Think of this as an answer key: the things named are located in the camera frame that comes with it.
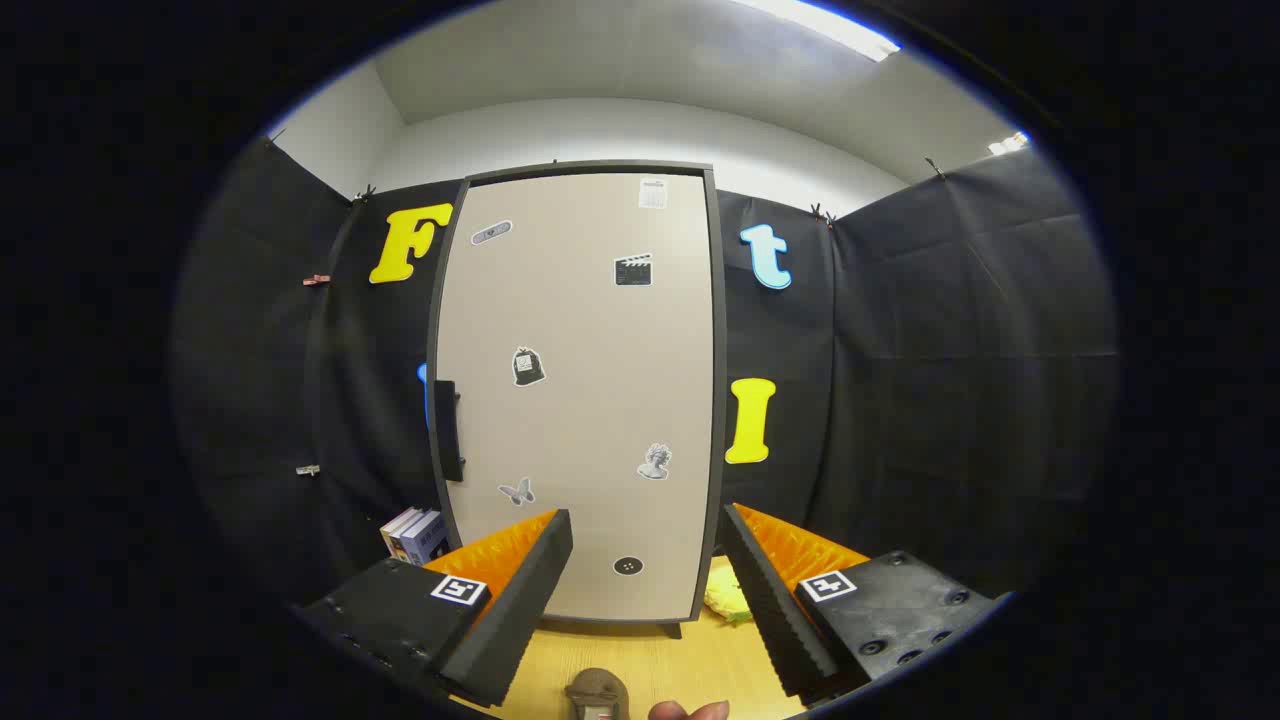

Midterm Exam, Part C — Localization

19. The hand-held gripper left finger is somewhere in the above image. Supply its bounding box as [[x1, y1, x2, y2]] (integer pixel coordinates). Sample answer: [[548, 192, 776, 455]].
[[290, 508, 575, 709]]

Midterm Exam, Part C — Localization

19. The black door handle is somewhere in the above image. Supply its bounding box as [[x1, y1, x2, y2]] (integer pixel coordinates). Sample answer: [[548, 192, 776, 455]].
[[433, 380, 466, 483]]

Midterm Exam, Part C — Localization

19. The yellow plush toy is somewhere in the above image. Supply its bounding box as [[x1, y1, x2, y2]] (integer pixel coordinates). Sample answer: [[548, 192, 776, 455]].
[[703, 570, 753, 626]]

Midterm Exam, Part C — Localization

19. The black backdrop cloth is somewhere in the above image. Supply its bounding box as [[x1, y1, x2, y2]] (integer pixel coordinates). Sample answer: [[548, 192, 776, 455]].
[[170, 135, 1119, 611]]

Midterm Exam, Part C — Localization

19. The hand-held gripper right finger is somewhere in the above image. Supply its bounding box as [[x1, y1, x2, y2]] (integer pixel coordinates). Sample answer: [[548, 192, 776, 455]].
[[722, 502, 1001, 701]]

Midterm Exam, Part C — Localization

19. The long ceiling light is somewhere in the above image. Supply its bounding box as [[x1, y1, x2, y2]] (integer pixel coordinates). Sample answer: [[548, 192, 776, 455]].
[[740, 0, 901, 63]]

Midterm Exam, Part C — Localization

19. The brown fuzzy shoe with bow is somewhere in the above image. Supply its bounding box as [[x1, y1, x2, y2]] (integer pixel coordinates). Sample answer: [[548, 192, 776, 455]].
[[565, 667, 631, 720]]

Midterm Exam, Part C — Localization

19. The blue book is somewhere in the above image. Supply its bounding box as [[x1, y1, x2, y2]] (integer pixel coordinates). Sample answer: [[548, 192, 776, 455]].
[[400, 510, 451, 567]]

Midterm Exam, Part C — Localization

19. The white book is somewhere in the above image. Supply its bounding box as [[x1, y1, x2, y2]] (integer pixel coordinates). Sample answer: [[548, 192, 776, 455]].
[[380, 507, 421, 559]]

